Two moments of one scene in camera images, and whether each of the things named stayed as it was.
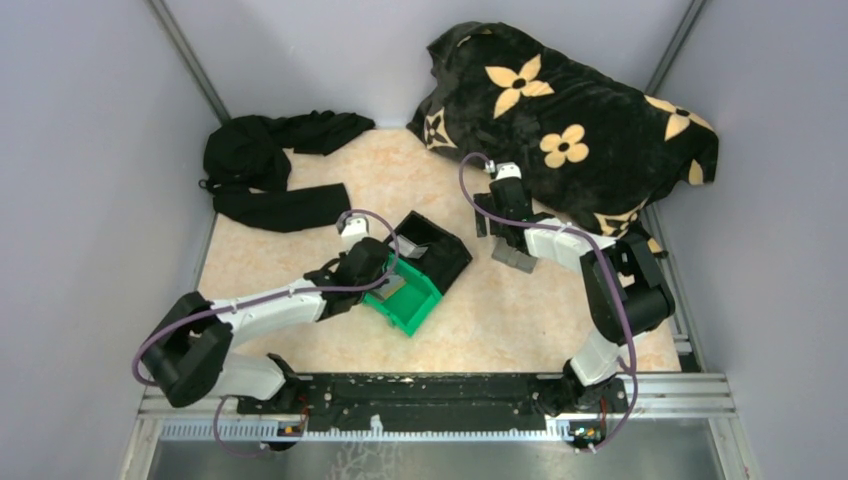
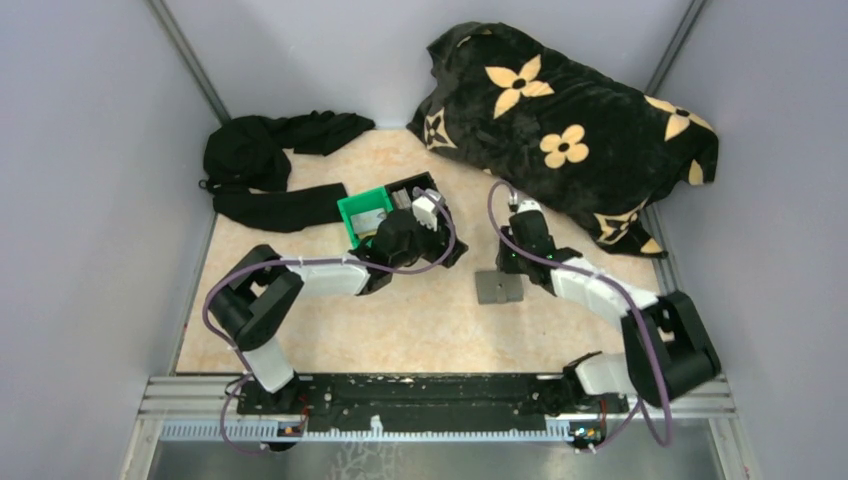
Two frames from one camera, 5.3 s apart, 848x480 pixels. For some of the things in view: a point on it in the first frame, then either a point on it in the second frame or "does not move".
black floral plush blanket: [588, 148] does not move
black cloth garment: [248, 172] does not move
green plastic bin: [409, 307] -> [366, 201]
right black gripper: [485, 201] -> [506, 265]
